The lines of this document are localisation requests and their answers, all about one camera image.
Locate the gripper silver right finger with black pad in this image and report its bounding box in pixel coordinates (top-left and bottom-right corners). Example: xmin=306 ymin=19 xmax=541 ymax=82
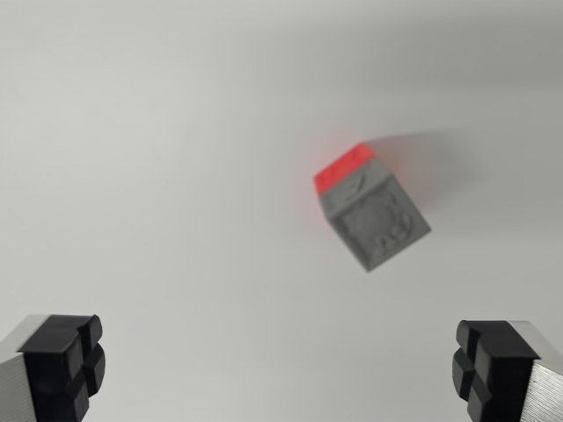
xmin=451 ymin=319 xmax=563 ymax=422

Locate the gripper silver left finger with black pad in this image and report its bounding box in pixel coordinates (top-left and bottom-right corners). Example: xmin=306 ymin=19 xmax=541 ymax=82
xmin=0 ymin=313 xmax=107 ymax=422

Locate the gray embossed rubber cube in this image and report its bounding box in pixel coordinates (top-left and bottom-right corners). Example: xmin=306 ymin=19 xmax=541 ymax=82
xmin=318 ymin=156 xmax=432 ymax=274

